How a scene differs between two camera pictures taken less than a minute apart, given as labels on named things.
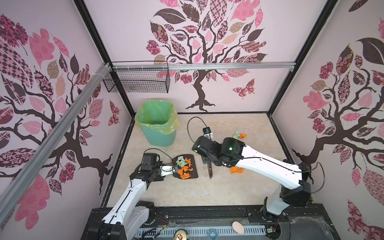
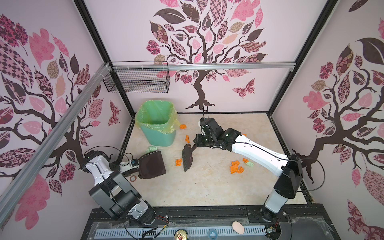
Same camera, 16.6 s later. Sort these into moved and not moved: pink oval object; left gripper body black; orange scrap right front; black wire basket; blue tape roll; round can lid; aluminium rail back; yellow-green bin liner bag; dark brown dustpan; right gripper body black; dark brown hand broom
Moved: left gripper body black; right gripper body black; dark brown hand broom; dark brown dustpan
Not moved: orange scrap right front; round can lid; black wire basket; pink oval object; blue tape roll; aluminium rail back; yellow-green bin liner bag
